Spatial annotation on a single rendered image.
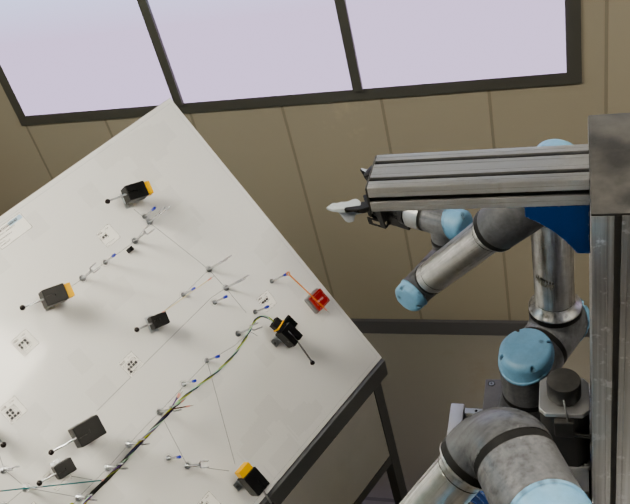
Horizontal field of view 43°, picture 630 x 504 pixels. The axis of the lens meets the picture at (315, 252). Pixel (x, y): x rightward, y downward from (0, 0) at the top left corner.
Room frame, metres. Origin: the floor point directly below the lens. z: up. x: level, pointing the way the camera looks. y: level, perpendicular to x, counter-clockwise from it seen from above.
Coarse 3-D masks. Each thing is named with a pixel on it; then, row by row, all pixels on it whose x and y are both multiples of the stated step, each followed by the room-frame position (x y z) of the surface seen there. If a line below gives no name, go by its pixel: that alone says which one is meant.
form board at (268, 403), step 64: (128, 128) 2.11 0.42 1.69; (192, 128) 2.18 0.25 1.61; (64, 192) 1.91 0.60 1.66; (192, 192) 2.02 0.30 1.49; (0, 256) 1.73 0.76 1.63; (64, 256) 1.77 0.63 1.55; (128, 256) 1.82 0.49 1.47; (192, 256) 1.87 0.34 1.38; (256, 256) 1.93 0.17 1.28; (0, 320) 1.61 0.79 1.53; (64, 320) 1.64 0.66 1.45; (128, 320) 1.68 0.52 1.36; (192, 320) 1.73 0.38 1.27; (256, 320) 1.77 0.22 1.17; (320, 320) 1.83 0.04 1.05; (0, 384) 1.49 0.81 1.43; (64, 384) 1.52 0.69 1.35; (128, 384) 1.55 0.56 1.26; (192, 384) 1.59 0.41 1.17; (256, 384) 1.63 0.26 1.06; (320, 384) 1.68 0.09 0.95; (0, 448) 1.37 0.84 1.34; (64, 448) 1.40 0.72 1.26; (128, 448) 1.43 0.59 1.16; (192, 448) 1.46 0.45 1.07; (256, 448) 1.49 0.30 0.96
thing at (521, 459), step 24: (528, 432) 0.67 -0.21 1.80; (480, 456) 0.67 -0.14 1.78; (504, 456) 0.64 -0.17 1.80; (528, 456) 0.63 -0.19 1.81; (552, 456) 0.63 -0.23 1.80; (480, 480) 0.65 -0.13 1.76; (504, 480) 0.62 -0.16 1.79; (528, 480) 0.60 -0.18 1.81; (552, 480) 0.59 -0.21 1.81; (576, 480) 0.60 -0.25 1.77
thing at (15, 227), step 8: (16, 216) 1.82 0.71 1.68; (8, 224) 1.80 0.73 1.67; (16, 224) 1.80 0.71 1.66; (24, 224) 1.81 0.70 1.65; (0, 232) 1.78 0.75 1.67; (8, 232) 1.78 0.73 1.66; (16, 232) 1.79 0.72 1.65; (24, 232) 1.79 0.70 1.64; (0, 240) 1.76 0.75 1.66; (8, 240) 1.77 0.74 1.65; (0, 248) 1.75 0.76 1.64
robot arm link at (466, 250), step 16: (496, 208) 1.20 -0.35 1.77; (512, 208) 1.18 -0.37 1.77; (480, 224) 1.22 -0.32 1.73; (496, 224) 1.19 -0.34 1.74; (512, 224) 1.17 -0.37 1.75; (528, 224) 1.17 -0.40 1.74; (464, 240) 1.26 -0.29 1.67; (480, 240) 1.21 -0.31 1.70; (496, 240) 1.18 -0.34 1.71; (512, 240) 1.17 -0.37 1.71; (432, 256) 1.35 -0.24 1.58; (448, 256) 1.29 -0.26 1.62; (464, 256) 1.25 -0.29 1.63; (480, 256) 1.23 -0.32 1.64; (416, 272) 1.37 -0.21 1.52; (432, 272) 1.32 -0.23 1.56; (448, 272) 1.29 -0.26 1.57; (464, 272) 1.28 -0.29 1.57; (400, 288) 1.37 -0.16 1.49; (416, 288) 1.36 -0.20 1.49; (432, 288) 1.33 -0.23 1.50; (416, 304) 1.34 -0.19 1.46
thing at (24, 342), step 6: (24, 330) 1.60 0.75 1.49; (18, 336) 1.59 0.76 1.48; (24, 336) 1.59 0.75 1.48; (30, 336) 1.59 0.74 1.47; (12, 342) 1.57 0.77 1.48; (18, 342) 1.57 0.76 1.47; (24, 342) 1.58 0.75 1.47; (30, 342) 1.58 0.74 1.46; (36, 342) 1.58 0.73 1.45; (18, 348) 1.56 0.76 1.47; (24, 348) 1.57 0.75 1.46; (30, 348) 1.57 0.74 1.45; (24, 354) 1.55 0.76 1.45
